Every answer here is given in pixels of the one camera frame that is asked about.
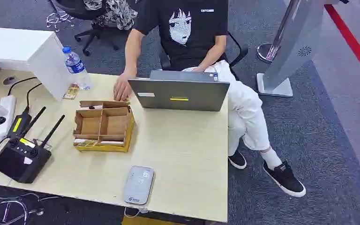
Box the yellow box under desk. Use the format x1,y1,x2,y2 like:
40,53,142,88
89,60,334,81
121,215,184,225

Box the desk cable grommet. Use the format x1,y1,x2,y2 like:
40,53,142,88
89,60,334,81
2,75,18,86

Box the white desk partition box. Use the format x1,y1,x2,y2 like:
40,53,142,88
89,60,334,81
0,26,75,102

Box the grey laptop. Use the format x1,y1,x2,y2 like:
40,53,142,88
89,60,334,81
127,70,231,112

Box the patterned garment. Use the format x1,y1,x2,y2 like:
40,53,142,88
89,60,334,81
83,0,138,31

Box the chrome stanchion post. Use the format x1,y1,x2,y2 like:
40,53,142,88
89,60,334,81
256,0,302,64

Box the grey kiosk stand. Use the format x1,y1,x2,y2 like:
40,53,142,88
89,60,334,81
256,0,349,98

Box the black chair of person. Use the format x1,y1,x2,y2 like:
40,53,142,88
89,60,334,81
159,30,249,79

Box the black remote controller with antennas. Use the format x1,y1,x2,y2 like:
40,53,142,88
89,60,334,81
0,106,66,184

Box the white power strip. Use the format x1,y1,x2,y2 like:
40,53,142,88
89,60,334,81
0,95,17,139

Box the person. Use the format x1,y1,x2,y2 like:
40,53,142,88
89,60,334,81
113,0,307,198

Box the grey card reader device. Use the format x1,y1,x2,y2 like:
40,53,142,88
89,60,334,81
123,165,156,206

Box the clear plastic water bottle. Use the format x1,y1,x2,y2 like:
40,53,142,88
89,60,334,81
62,46,92,91

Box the wooden compartment card box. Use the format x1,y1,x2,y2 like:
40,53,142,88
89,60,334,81
73,100,135,153

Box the red floor tape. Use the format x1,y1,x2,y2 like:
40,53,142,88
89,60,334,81
324,4,360,89

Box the black office chair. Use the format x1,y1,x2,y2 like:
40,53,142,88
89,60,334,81
47,0,138,57

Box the black cable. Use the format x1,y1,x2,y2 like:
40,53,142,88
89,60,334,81
7,76,38,96
25,82,43,110

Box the person's right hand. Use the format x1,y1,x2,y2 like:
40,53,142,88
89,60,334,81
113,72,135,102

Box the silver wire frame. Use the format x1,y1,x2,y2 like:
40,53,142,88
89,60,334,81
0,190,61,225

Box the yellow printed card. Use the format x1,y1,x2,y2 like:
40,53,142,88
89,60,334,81
63,83,81,100

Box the card with yellow print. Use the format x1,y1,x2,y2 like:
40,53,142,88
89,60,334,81
74,139,99,148

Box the white cable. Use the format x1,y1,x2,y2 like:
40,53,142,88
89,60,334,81
123,207,150,219

